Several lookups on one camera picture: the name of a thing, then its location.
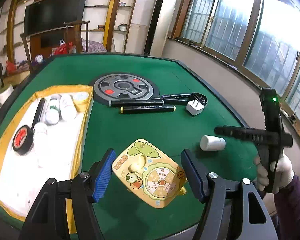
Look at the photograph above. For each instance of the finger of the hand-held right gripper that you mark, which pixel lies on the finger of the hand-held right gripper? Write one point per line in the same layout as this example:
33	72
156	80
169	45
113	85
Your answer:
237	133

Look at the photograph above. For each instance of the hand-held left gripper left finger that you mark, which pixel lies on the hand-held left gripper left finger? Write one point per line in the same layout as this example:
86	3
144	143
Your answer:
103	173

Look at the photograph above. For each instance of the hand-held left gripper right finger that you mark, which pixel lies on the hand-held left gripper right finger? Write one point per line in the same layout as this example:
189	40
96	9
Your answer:
193	173

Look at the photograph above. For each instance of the white pill bottle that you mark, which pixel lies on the white pill bottle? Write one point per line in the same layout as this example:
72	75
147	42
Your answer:
212	143

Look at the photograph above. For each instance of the white power adapter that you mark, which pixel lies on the white power adapter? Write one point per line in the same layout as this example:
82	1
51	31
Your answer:
195	108

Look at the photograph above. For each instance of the yellow-edged white tray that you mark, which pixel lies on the yellow-edged white tray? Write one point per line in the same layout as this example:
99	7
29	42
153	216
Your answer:
55	160

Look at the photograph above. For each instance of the white bottle red label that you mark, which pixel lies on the white bottle red label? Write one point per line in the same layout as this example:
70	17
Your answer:
40	137

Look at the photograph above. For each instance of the small white bottle green label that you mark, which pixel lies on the small white bottle green label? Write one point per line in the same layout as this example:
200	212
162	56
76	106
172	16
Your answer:
68	106

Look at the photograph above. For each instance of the black marker beige caps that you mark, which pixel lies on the black marker beige caps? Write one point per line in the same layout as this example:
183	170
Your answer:
147	109

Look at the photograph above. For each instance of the black marker pen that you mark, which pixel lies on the black marker pen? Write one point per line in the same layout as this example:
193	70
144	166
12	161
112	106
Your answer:
38	112
136	103
177	96

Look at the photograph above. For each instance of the yellow round tin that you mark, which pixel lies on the yellow round tin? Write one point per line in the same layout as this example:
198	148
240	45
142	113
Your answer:
81	97

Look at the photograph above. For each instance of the large white bottle green label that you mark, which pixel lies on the large white bottle green label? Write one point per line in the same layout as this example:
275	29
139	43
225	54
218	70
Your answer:
52	108

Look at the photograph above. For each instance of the black tape roll red core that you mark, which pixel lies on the black tape roll red core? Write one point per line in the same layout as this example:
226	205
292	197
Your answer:
22	140

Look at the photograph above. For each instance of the person's right forearm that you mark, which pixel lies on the person's right forearm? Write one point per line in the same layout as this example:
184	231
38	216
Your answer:
295	205

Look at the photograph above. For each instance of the person's right hand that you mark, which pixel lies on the person's right hand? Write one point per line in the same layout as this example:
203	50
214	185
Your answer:
286	172

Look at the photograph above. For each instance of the metal-framed window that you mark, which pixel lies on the metal-framed window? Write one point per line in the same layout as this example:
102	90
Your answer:
252	30

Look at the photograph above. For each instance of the round grey paddle toy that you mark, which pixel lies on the round grey paddle toy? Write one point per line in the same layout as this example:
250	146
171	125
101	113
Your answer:
125	88

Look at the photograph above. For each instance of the white plastic stool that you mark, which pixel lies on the white plastic stool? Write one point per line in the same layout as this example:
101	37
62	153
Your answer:
6	95

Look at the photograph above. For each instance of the floral cloth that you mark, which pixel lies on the floral cloth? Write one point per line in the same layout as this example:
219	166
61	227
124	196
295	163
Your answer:
95	47

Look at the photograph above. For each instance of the red plastic bag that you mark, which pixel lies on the red plastic bag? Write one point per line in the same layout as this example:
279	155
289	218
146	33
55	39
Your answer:
62	48

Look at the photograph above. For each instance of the white tower air conditioner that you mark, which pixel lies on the white tower air conditioner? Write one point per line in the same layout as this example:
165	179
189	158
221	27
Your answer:
161	22

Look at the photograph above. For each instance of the dark wooden chair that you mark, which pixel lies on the dark wooden chair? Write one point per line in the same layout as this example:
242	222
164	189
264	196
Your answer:
76	35

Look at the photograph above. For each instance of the black flat television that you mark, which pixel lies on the black flat television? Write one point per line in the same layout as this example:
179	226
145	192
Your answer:
55	12

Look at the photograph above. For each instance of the gold-framed wall shelf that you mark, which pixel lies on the gold-framed wall shelf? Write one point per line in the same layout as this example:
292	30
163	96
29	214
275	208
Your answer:
115	17

